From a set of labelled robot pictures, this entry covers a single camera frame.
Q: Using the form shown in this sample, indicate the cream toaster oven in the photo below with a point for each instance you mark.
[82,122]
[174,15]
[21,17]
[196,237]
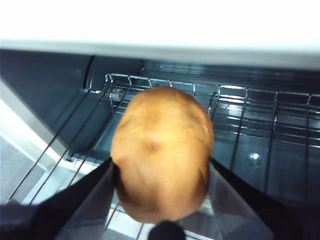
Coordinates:
[45,82]

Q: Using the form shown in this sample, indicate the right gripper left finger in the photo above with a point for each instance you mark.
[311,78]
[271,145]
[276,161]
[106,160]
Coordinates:
[62,220]

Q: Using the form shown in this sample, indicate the brown potato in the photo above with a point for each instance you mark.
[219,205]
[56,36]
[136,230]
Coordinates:
[162,150]

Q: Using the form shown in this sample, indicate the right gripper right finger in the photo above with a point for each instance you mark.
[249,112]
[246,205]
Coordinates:
[262,220]

